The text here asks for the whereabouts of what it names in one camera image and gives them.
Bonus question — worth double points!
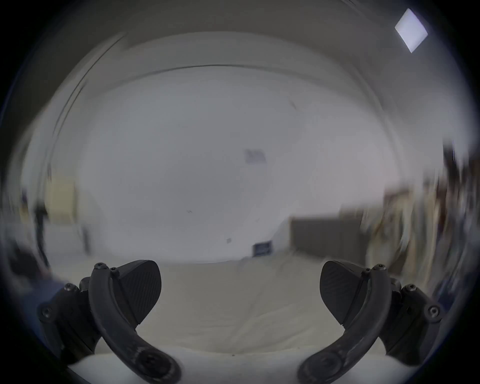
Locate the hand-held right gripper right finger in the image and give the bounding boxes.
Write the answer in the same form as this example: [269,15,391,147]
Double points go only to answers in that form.
[297,260,444,384]

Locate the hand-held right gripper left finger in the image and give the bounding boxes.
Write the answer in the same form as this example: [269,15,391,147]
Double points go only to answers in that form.
[37,260,183,384]

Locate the grey padded headboard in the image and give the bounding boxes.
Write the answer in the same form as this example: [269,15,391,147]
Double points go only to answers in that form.
[289,215,372,263]

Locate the bed with beige sheet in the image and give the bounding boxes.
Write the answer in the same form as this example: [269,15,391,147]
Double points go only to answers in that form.
[56,249,391,355]

